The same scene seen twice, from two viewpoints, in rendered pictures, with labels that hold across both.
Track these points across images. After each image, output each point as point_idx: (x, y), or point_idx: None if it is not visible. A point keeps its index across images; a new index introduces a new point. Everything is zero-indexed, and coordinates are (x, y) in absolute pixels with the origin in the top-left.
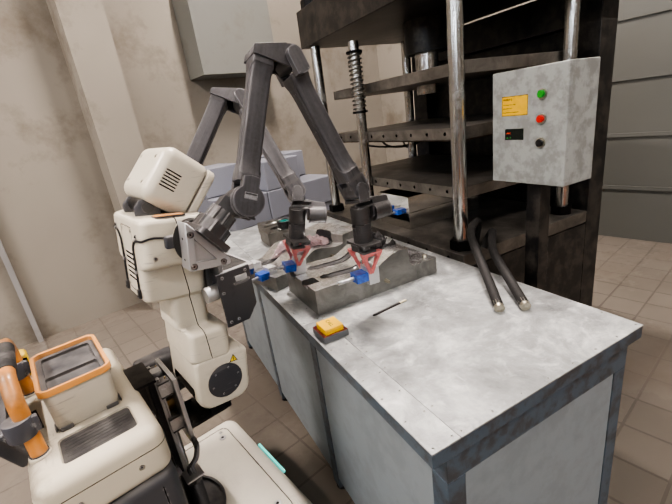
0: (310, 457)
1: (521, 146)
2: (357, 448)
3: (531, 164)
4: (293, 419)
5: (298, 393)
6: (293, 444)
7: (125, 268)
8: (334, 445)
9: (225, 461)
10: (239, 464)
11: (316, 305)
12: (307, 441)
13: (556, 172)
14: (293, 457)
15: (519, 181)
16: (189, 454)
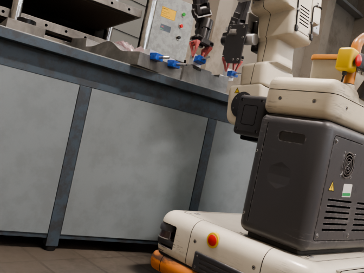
0: (149, 258)
1: (168, 36)
2: (240, 179)
3: (171, 47)
4: (91, 253)
5: (139, 195)
6: (129, 259)
7: (297, 16)
8: (201, 205)
9: (225, 218)
10: (227, 216)
11: (226, 88)
12: (128, 254)
13: (182, 54)
14: (147, 262)
15: (163, 54)
16: (218, 223)
